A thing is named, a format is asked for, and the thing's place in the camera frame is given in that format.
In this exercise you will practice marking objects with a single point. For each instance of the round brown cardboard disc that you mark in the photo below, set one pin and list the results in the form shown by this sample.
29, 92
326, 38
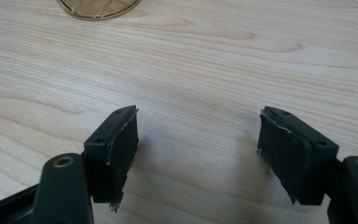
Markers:
98, 8

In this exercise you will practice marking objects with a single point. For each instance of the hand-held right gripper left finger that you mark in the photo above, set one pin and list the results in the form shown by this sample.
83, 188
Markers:
112, 152

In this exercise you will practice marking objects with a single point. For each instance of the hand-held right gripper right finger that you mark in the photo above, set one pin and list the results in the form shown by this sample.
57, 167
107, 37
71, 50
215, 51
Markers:
295, 155

